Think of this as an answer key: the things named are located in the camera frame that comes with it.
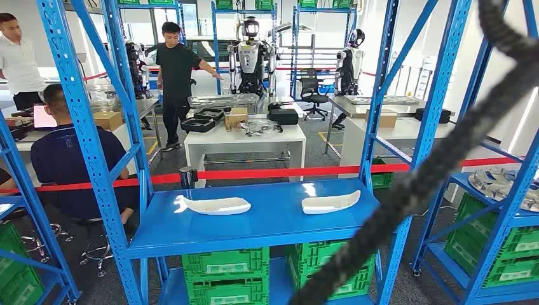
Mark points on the chrome stool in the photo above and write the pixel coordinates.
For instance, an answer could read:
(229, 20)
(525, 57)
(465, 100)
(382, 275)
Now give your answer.
(38, 244)
(97, 252)

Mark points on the small glass bottle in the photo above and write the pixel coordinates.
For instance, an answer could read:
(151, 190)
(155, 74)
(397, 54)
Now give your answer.
(227, 115)

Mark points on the white curved plastic part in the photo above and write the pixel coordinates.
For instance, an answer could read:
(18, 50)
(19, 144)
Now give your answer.
(219, 206)
(328, 205)

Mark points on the clear bag of parts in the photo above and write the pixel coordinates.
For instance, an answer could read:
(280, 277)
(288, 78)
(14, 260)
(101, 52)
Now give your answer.
(261, 127)

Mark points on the long metal tray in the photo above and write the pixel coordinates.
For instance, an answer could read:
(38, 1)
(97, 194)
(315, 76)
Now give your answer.
(400, 100)
(223, 101)

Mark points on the white car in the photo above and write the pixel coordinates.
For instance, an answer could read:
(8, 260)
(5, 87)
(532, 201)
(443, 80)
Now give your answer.
(210, 50)

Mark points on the silver humanoid robot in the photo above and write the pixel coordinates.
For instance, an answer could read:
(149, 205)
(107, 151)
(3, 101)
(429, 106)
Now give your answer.
(251, 59)

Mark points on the black barrier post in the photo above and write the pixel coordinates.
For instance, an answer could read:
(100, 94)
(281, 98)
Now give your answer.
(187, 177)

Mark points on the steel table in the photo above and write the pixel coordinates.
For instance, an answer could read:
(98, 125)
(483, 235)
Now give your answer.
(147, 106)
(353, 110)

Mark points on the white metal railing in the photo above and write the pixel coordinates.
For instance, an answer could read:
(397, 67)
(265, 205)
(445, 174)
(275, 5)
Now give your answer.
(421, 80)

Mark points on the black carrying case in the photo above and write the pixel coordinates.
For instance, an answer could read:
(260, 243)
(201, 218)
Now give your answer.
(446, 115)
(284, 117)

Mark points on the open laptop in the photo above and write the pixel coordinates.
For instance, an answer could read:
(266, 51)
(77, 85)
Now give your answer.
(44, 118)

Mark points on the person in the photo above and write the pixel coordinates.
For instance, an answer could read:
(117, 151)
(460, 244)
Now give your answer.
(80, 164)
(17, 63)
(5, 179)
(177, 67)

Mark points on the black handheld controller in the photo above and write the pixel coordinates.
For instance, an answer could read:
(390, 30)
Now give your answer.
(278, 105)

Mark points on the black foam tray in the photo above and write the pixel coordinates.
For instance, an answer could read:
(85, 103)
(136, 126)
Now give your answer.
(198, 125)
(208, 113)

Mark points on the blue steel shelf rack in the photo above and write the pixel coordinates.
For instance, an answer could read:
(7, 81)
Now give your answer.
(37, 212)
(294, 42)
(214, 42)
(181, 25)
(484, 269)
(269, 219)

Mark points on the round metal disc part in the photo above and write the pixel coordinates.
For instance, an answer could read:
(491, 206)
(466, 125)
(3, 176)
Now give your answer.
(531, 202)
(492, 183)

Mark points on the cardboard box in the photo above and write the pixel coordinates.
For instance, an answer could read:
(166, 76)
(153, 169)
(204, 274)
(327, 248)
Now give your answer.
(107, 121)
(236, 120)
(389, 120)

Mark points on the black office chair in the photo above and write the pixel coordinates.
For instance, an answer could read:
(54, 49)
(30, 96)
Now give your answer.
(313, 90)

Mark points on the white table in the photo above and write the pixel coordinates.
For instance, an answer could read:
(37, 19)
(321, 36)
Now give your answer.
(244, 141)
(404, 128)

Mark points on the thin red barrier tape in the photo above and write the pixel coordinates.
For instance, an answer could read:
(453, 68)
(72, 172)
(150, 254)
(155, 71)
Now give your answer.
(96, 77)

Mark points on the white desk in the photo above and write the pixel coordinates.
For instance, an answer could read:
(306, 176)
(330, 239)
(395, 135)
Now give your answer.
(120, 132)

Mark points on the clear plastic bin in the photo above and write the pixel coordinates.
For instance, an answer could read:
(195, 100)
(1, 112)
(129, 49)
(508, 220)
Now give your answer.
(101, 94)

